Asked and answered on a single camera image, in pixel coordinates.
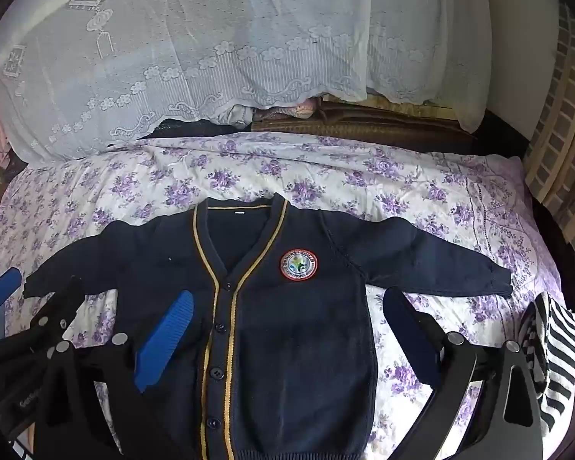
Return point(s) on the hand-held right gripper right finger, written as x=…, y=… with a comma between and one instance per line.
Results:
x=409, y=340

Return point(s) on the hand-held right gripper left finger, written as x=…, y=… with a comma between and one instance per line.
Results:
x=165, y=340

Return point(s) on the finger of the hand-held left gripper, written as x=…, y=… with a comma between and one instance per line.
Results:
x=60, y=311
x=2, y=290

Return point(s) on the navy knit cardigan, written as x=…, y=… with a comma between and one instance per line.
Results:
x=287, y=345

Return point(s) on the black white striped cloth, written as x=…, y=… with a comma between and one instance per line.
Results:
x=556, y=345

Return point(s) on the purple floral bedsheet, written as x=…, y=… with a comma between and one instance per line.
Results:
x=340, y=177

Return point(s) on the dark cloth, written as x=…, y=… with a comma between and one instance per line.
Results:
x=187, y=127

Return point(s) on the pink patterned cloth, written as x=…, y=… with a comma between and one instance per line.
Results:
x=302, y=108

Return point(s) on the white lace cloth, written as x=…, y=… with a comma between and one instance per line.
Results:
x=196, y=33

